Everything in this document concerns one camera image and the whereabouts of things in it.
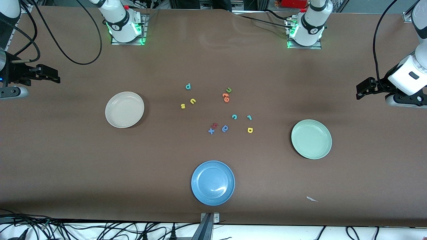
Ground light green plate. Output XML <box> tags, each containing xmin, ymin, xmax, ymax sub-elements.
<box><xmin>291</xmin><ymin>119</ymin><xmax>333</xmax><ymax>160</ymax></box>

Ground beige brown plate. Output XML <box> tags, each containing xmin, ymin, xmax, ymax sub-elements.
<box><xmin>105</xmin><ymin>91</ymin><xmax>145</xmax><ymax>129</ymax></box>

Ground red box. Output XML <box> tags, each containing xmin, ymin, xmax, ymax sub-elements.
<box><xmin>280</xmin><ymin>0</ymin><xmax>309</xmax><ymax>9</ymax></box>

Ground blue plate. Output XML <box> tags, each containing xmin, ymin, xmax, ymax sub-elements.
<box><xmin>191</xmin><ymin>160</ymin><xmax>236</xmax><ymax>206</ymax></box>

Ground dark aluminium profile beam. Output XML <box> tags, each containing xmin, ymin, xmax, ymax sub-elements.
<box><xmin>191</xmin><ymin>213</ymin><xmax>215</xmax><ymax>240</ymax></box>

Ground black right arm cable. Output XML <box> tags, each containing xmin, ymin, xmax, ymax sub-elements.
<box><xmin>7</xmin><ymin>0</ymin><xmax>103</xmax><ymax>65</ymax></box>

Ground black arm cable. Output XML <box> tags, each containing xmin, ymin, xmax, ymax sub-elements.
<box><xmin>7</xmin><ymin>0</ymin><xmax>103</xmax><ymax>65</ymax></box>
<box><xmin>373</xmin><ymin>0</ymin><xmax>399</xmax><ymax>84</ymax></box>

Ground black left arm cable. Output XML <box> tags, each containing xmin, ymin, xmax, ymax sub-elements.
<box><xmin>373</xmin><ymin>0</ymin><xmax>399</xmax><ymax>84</ymax></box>

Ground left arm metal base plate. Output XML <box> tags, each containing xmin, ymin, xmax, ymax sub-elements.
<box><xmin>285</xmin><ymin>17</ymin><xmax>323</xmax><ymax>50</ymax></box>

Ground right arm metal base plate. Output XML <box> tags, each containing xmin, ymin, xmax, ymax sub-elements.
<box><xmin>111</xmin><ymin>13</ymin><xmax>147</xmax><ymax>46</ymax></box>

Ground black cable on table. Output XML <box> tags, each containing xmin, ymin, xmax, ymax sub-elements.
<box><xmin>238</xmin><ymin>14</ymin><xmax>292</xmax><ymax>30</ymax></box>

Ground black floor cable tangle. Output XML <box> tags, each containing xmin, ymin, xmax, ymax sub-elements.
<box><xmin>0</xmin><ymin>208</ymin><xmax>200</xmax><ymax>240</ymax></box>

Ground silver corner bracket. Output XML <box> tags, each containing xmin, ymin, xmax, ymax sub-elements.
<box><xmin>200</xmin><ymin>212</ymin><xmax>220</xmax><ymax>224</ymax></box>

